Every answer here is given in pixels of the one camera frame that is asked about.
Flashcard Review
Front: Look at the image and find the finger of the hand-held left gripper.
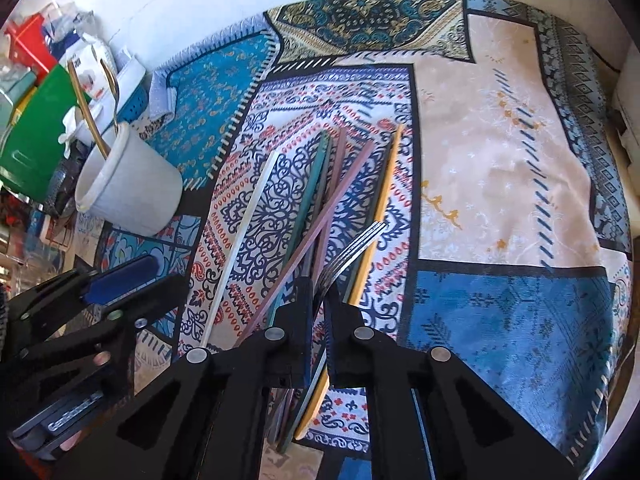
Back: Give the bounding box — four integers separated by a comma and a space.
6, 254, 161, 331
0, 274, 190, 411

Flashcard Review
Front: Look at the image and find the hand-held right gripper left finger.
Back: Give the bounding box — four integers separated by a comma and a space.
52, 276, 321, 480

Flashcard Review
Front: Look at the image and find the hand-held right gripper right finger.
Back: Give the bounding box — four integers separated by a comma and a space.
325, 292, 581, 480

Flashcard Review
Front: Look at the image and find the pink-handled utensil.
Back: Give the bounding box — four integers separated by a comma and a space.
312, 126, 348, 283
239, 139, 376, 343

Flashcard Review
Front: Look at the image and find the silver fork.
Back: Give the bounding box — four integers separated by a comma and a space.
307, 221, 388, 396

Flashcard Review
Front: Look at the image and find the white bowl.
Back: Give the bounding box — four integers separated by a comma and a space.
74, 121, 184, 237

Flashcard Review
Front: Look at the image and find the white-handled utensil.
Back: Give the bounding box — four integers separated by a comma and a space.
197, 150, 281, 347

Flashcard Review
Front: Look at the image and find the teal-handled utensil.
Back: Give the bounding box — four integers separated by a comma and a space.
272, 129, 332, 328

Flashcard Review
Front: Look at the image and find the yellow-handled utensil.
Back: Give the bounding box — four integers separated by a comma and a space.
292, 124, 405, 440

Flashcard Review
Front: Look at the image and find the green plastic bin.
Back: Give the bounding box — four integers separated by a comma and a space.
0, 64, 94, 194

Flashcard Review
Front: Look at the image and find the blue perforated basket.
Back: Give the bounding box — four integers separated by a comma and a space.
112, 57, 151, 124

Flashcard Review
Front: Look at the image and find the gold spoon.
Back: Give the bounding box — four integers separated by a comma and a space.
100, 58, 122, 133

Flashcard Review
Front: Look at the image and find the white package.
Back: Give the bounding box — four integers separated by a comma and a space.
64, 34, 117, 102

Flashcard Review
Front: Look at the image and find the patterned tablecloth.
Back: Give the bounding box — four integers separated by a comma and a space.
75, 0, 634, 480

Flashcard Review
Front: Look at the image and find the red box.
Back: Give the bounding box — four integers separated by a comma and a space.
4, 14, 59, 74

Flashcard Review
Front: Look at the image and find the gold utensil handle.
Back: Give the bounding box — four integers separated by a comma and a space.
66, 60, 112, 158

